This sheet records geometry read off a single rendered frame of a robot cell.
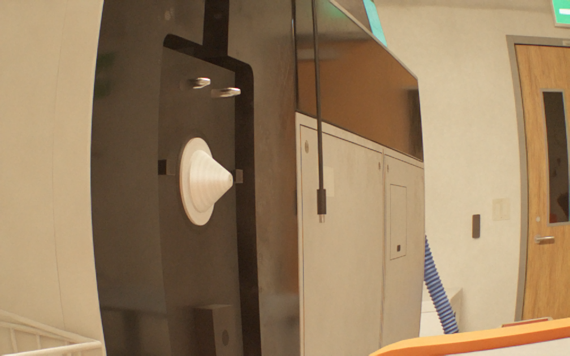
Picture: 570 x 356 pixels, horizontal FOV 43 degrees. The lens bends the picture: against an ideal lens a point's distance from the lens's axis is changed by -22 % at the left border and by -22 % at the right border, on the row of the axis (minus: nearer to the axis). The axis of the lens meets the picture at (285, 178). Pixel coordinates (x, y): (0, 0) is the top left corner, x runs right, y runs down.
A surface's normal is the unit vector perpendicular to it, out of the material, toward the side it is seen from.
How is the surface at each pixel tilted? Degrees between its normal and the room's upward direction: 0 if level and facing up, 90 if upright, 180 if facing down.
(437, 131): 90
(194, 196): 115
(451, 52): 90
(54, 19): 90
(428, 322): 90
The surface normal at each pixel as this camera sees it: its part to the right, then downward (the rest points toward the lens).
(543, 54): -0.31, -0.04
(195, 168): 0.37, -0.37
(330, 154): 0.95, -0.04
